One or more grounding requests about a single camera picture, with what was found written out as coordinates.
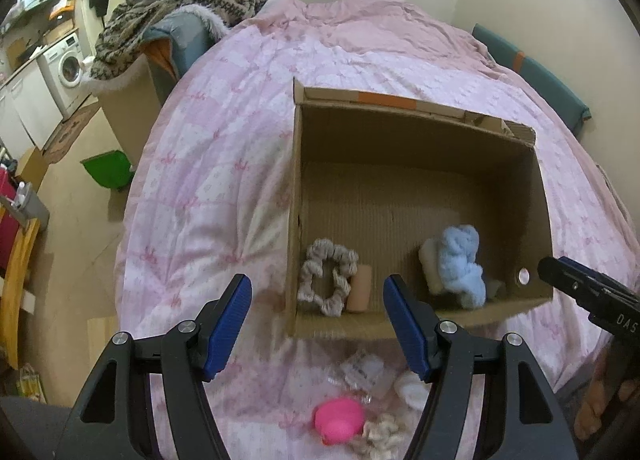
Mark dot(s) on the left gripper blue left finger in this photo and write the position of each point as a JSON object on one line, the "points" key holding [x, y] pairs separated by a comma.
{"points": [[113, 415]]}

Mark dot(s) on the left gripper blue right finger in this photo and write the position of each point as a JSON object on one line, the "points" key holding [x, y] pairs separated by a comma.
{"points": [[521, 418]]}

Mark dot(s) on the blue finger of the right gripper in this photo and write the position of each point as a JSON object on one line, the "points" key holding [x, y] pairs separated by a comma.
{"points": [[584, 273], [550, 270]]}

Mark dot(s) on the white mesh sock bundle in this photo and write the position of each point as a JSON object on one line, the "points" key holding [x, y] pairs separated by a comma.
{"points": [[412, 390]]}

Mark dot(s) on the light blue fluffy socks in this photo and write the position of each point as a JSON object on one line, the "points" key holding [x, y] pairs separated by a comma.
{"points": [[457, 267]]}

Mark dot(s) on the cream floral scrunchie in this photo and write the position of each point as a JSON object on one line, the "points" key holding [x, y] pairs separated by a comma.
{"points": [[380, 439]]}

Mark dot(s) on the cream white sock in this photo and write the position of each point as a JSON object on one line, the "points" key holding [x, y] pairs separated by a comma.
{"points": [[428, 257]]}

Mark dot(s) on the pink heart plush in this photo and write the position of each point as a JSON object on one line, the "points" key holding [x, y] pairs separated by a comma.
{"points": [[339, 420]]}

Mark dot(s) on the tan beige sock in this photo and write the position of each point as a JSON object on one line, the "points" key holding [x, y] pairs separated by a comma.
{"points": [[360, 290]]}

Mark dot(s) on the beige grey scrunchie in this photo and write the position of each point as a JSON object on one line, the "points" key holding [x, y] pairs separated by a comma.
{"points": [[324, 276]]}

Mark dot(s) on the person right hand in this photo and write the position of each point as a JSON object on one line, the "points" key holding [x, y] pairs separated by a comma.
{"points": [[588, 418]]}

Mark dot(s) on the wooden chair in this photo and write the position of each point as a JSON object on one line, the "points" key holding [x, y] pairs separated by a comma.
{"points": [[13, 290]]}

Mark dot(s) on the clear plastic wrapper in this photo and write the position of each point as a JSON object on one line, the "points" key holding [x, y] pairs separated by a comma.
{"points": [[364, 375]]}

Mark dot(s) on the brown cardboard box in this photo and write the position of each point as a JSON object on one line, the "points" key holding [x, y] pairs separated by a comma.
{"points": [[380, 174]]}

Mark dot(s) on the teal headboard cushion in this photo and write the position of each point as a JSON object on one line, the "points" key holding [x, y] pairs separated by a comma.
{"points": [[564, 101]]}

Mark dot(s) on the pink patterned bed quilt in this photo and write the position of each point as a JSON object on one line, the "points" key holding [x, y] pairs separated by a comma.
{"points": [[213, 192]]}

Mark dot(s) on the green dustpan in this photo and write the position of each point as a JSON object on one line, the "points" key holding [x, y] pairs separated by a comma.
{"points": [[111, 170]]}

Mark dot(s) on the patterned floor mat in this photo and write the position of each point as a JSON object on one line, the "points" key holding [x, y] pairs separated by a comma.
{"points": [[67, 133]]}

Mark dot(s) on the white kitchen cabinets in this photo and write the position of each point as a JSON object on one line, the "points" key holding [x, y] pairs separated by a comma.
{"points": [[29, 115]]}

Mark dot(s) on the white washing machine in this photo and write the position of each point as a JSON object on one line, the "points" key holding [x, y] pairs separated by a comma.
{"points": [[62, 66]]}

